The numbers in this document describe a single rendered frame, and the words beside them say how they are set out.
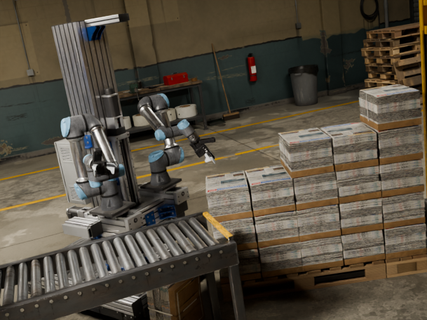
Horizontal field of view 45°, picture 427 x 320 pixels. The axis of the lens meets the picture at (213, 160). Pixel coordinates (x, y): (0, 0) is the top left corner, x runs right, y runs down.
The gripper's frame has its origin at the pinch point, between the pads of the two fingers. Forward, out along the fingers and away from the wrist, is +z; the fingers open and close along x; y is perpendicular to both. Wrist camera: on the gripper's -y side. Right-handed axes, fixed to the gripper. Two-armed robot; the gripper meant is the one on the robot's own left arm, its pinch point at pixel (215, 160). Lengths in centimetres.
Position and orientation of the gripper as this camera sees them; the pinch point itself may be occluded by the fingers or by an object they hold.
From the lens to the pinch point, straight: 352.6
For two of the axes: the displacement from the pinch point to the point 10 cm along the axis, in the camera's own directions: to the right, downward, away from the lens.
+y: -8.0, 5.9, 1.4
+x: 0.3, 2.7, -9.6
